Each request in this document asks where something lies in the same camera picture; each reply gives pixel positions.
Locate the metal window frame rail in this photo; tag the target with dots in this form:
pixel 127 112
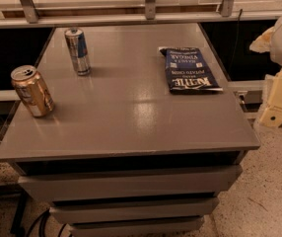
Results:
pixel 62 13

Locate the gold soda can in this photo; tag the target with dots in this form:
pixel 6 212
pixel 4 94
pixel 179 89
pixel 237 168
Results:
pixel 32 90

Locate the blue kettle chip bag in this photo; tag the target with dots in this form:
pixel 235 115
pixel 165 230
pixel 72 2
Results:
pixel 187 72

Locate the silver blue redbull can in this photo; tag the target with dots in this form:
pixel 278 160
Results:
pixel 76 43

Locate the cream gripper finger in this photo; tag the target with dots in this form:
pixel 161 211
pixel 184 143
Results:
pixel 272 114

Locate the grey drawer cabinet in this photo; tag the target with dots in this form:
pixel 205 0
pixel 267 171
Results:
pixel 120 154

